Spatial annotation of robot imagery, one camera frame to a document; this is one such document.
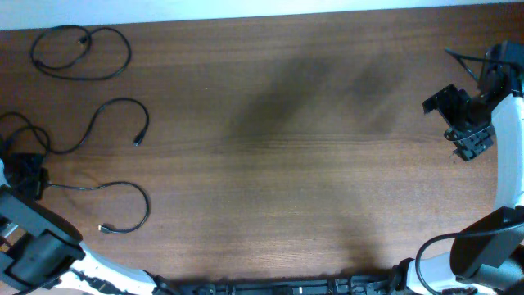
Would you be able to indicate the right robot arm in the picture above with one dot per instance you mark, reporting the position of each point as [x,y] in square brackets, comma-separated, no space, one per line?
[487,256]

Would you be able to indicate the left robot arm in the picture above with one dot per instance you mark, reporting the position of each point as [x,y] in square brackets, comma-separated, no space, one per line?
[46,251]

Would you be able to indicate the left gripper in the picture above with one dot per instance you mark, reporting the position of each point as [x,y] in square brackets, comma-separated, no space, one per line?
[34,163]

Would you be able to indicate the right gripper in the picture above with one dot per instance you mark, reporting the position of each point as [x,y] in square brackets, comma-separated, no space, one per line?
[464,144]

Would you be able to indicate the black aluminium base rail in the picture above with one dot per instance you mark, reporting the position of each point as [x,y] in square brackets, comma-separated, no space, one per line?
[354,285]

